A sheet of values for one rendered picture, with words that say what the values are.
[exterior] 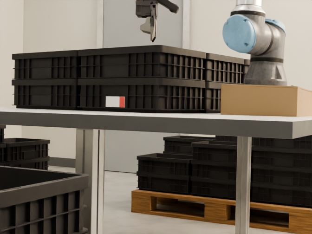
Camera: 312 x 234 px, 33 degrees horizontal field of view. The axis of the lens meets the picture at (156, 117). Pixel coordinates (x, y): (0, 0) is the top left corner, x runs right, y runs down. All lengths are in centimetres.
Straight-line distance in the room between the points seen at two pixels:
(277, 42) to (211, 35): 339
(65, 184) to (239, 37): 97
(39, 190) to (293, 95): 108
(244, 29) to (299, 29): 328
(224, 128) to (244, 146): 156
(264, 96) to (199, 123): 55
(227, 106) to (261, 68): 17
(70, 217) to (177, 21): 449
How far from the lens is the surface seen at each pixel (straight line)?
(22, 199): 89
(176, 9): 212
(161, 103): 182
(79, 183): 101
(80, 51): 205
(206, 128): 130
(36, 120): 157
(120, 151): 566
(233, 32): 178
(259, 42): 180
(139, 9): 213
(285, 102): 180
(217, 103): 211
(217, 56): 210
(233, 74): 223
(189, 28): 532
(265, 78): 186
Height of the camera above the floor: 73
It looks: 1 degrees down
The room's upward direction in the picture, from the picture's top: 1 degrees clockwise
